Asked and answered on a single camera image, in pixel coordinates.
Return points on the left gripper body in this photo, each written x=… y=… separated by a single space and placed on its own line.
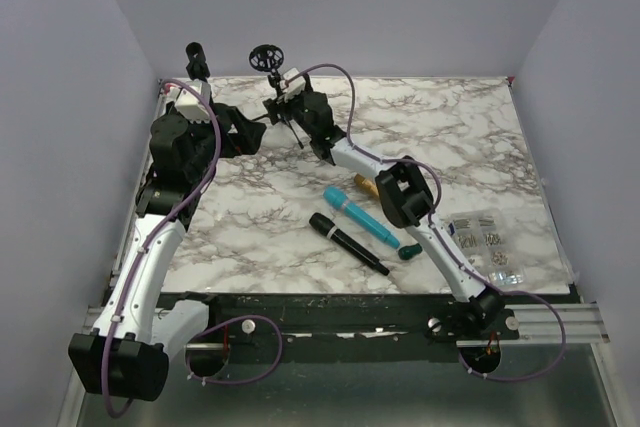
x=226 y=145

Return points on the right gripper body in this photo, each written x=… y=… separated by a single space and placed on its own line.
x=292 y=110

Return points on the black tripod mic stand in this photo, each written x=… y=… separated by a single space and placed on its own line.
x=268 y=58

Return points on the blue microphone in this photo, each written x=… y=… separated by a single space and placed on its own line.
x=337 y=199

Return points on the gold microphone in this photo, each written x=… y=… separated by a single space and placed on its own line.
x=366 y=185

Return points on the black microphone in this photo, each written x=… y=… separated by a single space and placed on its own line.
x=328 y=229

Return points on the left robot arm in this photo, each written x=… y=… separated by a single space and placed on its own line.
x=127 y=352

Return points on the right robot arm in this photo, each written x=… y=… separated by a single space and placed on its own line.
x=406 y=200

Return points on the clear plastic screw box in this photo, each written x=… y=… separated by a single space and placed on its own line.
x=484 y=239

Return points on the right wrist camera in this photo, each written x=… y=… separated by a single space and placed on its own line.
x=291 y=84

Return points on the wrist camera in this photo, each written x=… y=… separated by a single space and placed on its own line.
x=291 y=84
x=186 y=104

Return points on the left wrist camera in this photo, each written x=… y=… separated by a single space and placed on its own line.
x=186 y=104

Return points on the green handled screwdriver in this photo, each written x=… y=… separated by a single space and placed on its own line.
x=408 y=252

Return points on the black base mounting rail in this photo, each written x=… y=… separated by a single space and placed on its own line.
x=338 y=328

